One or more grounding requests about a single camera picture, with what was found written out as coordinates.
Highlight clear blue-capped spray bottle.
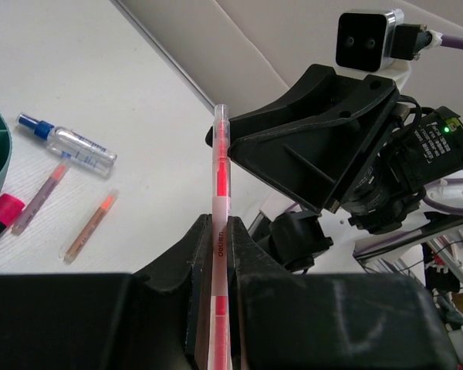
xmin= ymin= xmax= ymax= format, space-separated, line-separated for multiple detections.
xmin=17 ymin=113 xmax=117 ymax=177

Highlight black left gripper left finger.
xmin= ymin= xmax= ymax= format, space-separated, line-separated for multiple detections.
xmin=0 ymin=214 xmax=211 ymax=369

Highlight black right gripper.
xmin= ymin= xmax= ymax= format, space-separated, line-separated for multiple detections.
xmin=229 ymin=75 xmax=463 ymax=234

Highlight pink capped black highlighter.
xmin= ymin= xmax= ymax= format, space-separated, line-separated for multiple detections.
xmin=0 ymin=193 xmax=25 ymax=237

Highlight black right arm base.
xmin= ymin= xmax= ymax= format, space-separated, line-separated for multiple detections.
xmin=248 ymin=210 xmax=333 ymax=274

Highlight white foam boards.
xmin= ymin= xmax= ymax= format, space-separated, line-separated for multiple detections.
xmin=122 ymin=1 xmax=463 ymax=114

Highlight brown translucent pen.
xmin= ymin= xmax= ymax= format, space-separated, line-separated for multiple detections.
xmin=59 ymin=189 xmax=120 ymax=265

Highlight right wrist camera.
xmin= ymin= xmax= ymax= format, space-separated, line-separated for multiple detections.
xmin=335 ymin=8 xmax=433 ymax=72

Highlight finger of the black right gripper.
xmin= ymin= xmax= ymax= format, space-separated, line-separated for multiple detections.
xmin=228 ymin=64 xmax=362 ymax=143

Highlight red translucent pen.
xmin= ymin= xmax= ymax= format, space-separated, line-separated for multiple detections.
xmin=208 ymin=104 xmax=232 ymax=370

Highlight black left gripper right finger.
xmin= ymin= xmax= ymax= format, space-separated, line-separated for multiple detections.
xmin=228 ymin=217 xmax=458 ymax=369

